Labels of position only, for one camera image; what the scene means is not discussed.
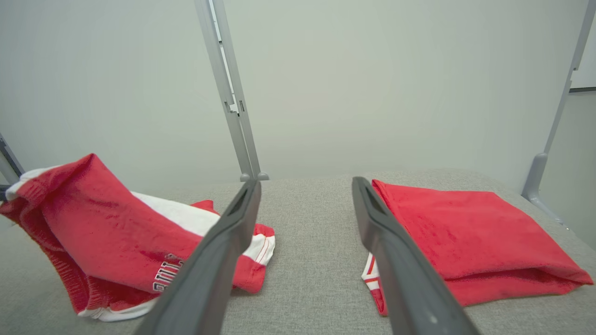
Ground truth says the grey angled partition support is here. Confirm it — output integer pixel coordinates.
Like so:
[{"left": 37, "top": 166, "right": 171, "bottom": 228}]
[
  {"left": 0, "top": 134, "right": 25, "bottom": 187},
  {"left": 521, "top": 0, "right": 596, "bottom": 227}
]

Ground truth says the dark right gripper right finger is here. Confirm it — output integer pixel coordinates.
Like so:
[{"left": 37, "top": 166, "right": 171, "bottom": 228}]
[{"left": 352, "top": 176, "right": 481, "bottom": 335}]

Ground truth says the red shorts white trim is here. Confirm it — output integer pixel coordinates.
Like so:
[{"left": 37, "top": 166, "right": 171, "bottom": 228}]
[{"left": 0, "top": 154, "right": 276, "bottom": 322}]

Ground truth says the grey metal partition post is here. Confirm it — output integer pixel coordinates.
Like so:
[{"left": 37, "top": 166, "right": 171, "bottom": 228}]
[
  {"left": 210, "top": 0, "right": 270, "bottom": 182},
  {"left": 195, "top": 0, "right": 252, "bottom": 182}
]

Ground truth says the red basketball jersey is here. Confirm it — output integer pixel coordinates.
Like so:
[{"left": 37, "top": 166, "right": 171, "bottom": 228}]
[{"left": 361, "top": 179, "right": 595, "bottom": 317}]

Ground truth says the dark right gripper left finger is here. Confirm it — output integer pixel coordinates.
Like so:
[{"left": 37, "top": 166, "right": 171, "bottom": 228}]
[{"left": 134, "top": 180, "right": 263, "bottom": 335}]

